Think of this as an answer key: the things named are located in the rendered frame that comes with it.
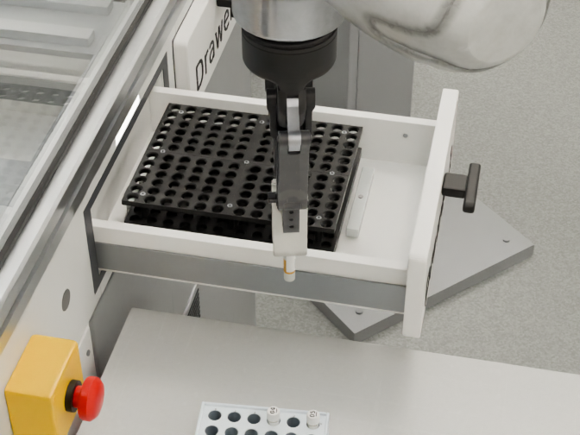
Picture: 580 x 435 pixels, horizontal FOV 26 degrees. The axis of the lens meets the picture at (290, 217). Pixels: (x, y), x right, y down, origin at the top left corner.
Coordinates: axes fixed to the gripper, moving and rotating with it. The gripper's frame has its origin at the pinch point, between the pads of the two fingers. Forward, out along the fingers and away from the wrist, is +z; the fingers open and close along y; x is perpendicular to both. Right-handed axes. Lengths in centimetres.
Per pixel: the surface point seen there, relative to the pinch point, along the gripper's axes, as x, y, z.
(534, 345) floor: -51, 77, 101
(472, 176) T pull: -20.0, 16.2, 9.3
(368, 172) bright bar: -10.5, 25.6, 15.7
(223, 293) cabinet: 7, 57, 64
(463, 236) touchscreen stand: -42, 105, 97
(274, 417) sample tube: 1.7, -5.8, 19.9
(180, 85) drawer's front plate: 10.5, 41.2, 13.8
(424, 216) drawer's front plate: -13.7, 8.4, 7.7
